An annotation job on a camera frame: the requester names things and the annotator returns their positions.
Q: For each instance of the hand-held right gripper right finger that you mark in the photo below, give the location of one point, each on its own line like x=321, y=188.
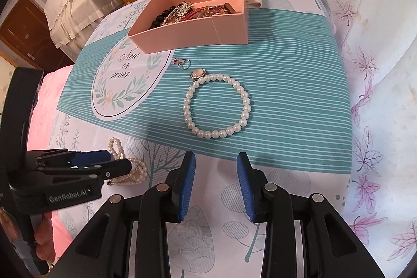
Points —
x=247, y=186

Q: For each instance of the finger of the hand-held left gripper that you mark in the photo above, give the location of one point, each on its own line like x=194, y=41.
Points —
x=112, y=171
x=91, y=157

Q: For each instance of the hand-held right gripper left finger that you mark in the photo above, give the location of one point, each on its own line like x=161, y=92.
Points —
x=184, y=186

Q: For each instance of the pink plastic box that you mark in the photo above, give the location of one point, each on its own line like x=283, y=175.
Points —
x=195, y=33

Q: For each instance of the person's left hand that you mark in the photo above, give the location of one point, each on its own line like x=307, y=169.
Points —
x=45, y=235

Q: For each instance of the pink blanket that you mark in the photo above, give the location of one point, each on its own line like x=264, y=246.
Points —
x=49, y=95

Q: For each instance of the brown wooden cabinet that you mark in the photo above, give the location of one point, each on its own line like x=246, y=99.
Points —
x=26, y=30

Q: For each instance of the printed tablecloth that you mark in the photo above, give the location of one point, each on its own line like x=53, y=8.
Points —
x=293, y=86

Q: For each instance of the white leaf print cloth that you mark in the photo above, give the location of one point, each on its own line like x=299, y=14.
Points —
x=374, y=69

